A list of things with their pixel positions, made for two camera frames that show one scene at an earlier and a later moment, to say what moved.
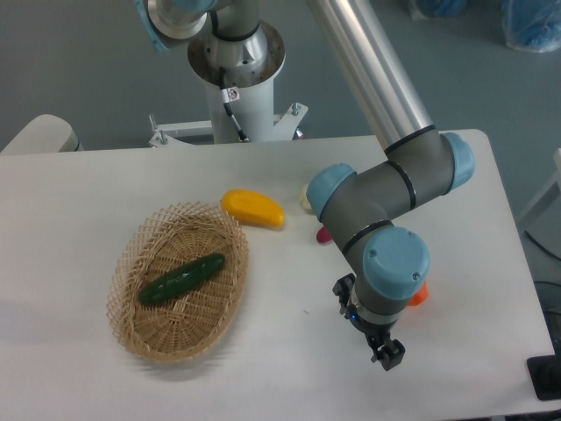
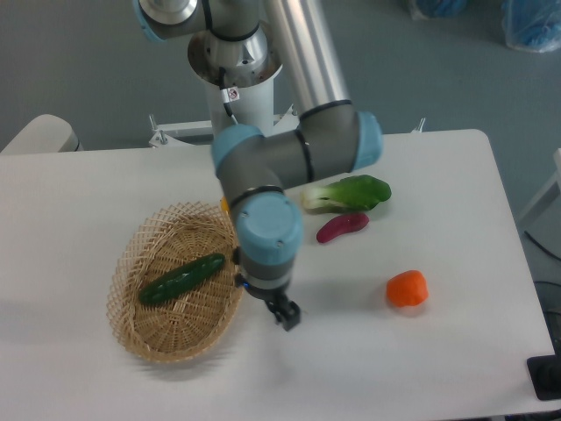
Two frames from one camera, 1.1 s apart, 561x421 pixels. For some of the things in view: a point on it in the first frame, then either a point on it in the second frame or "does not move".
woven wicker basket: (188, 323) does not move
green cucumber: (187, 276) does not move
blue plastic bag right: (532, 25) does not move
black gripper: (374, 333) to (287, 313)
